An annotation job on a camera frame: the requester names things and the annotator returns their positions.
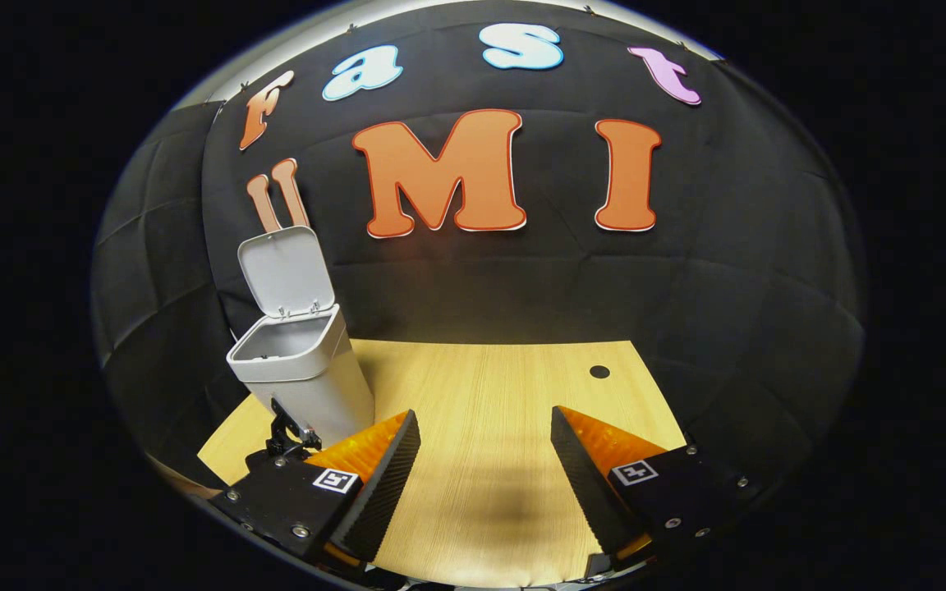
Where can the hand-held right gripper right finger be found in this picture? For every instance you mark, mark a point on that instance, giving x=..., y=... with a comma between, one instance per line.
x=584, y=484

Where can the white desktop garbage bin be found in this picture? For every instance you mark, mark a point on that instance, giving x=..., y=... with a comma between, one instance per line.
x=309, y=369

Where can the wooden desktop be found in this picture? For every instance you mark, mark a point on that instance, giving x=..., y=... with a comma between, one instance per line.
x=489, y=427

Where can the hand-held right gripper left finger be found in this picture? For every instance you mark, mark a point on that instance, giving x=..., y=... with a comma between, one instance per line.
x=383, y=484

